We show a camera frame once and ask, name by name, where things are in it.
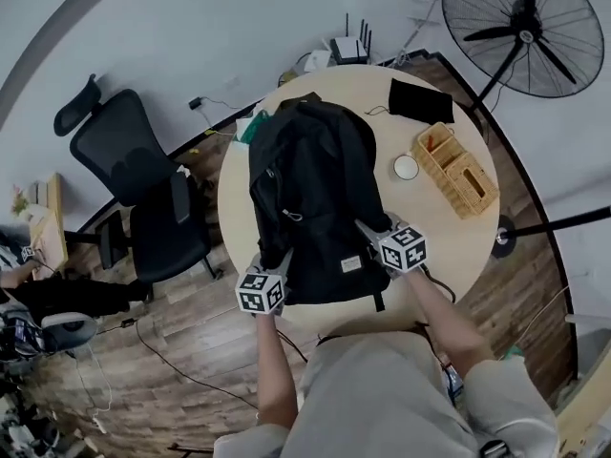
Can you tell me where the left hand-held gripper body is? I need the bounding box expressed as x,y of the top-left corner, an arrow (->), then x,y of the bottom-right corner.
235,248 -> 294,316

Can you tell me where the woven wicker organizer basket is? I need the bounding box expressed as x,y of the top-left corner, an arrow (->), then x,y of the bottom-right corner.
411,121 -> 501,220

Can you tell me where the white wall box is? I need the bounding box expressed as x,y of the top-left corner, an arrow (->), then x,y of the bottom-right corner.
303,49 -> 332,73

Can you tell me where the black drawstring pouch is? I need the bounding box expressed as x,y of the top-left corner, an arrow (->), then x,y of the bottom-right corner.
365,77 -> 456,124

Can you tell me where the person's beige clothing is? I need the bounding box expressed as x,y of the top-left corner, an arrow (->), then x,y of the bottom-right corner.
212,320 -> 560,458

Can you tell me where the white router with antennas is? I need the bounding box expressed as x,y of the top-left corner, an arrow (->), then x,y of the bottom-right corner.
329,12 -> 373,66

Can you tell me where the white floor cable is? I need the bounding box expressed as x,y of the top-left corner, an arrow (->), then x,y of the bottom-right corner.
71,345 -> 114,434

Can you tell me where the black office chair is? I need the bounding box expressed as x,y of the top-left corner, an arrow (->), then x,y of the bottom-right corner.
53,73 -> 225,302

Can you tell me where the white drying rack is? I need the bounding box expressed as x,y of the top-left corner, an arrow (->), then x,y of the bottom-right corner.
393,0 -> 445,66

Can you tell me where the black backpack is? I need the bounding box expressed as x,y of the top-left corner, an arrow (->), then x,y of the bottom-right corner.
247,98 -> 393,313

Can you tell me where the round beige table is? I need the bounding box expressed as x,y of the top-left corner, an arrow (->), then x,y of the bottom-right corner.
217,63 -> 501,306

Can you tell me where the person's left forearm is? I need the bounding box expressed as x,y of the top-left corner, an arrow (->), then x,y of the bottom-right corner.
252,310 -> 301,429

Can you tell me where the green and white plastic bag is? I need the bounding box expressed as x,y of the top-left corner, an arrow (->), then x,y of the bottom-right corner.
231,103 -> 272,151

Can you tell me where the wooden desk with plant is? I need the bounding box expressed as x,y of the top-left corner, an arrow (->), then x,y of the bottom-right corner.
10,172 -> 69,276

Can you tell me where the black floor cable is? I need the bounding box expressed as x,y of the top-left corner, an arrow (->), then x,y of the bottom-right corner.
97,318 -> 262,410

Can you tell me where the black standing fan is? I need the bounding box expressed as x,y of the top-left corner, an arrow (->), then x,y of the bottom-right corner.
440,0 -> 606,260

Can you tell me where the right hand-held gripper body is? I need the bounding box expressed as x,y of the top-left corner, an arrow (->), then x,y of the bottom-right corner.
354,212 -> 428,281

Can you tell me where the white round cup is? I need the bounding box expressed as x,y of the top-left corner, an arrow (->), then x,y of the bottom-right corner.
392,152 -> 420,181

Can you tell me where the person's right forearm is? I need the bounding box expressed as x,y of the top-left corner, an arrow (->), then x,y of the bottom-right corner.
406,268 -> 495,384

